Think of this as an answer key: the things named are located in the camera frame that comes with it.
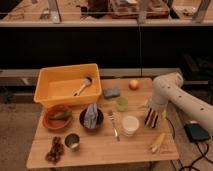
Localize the small metal cup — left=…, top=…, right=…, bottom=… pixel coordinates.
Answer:
left=65, top=133, right=80, bottom=151

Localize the metal fork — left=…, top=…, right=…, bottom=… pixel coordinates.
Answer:
left=108, top=110, right=120, bottom=141

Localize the white plastic cup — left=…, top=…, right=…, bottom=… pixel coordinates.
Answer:
left=122, top=115, right=140, bottom=136

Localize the wooden table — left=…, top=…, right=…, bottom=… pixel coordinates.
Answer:
left=27, top=78, right=179, bottom=169

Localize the blue sponge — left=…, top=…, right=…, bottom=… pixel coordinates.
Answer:
left=103, top=87, right=120, bottom=99

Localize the wooden handled dish brush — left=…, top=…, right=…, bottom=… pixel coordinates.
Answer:
left=74, top=77, right=92, bottom=96

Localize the green vegetable in bowl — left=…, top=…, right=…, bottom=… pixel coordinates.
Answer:
left=49, top=111, right=71, bottom=120

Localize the yellow plastic bin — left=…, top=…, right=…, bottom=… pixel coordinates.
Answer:
left=34, top=63, right=102, bottom=108

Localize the green plastic cup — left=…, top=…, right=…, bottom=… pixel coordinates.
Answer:
left=116, top=97, right=128, bottom=112

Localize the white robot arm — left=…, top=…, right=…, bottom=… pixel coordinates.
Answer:
left=148, top=72, right=213, bottom=135

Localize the black floor cable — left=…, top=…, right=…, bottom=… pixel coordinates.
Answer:
left=165, top=114, right=213, bottom=171

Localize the grey blue cloth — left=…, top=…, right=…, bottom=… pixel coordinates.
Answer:
left=84, top=103, right=98, bottom=129

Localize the black bowl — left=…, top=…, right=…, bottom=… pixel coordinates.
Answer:
left=79, top=109, right=104, bottom=130

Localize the striped black red eraser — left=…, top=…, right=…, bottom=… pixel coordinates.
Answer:
left=144, top=108, right=159, bottom=128

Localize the orange peach fruit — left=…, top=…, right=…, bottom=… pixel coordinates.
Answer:
left=128, top=79, right=139, bottom=90

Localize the orange clay bowl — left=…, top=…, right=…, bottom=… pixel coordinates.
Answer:
left=42, top=105, right=72, bottom=131

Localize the brown grape bunch toy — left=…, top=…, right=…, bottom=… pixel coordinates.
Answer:
left=45, top=137, right=64, bottom=164

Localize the black foot pedal box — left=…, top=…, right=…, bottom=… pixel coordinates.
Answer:
left=184, top=123, right=210, bottom=142

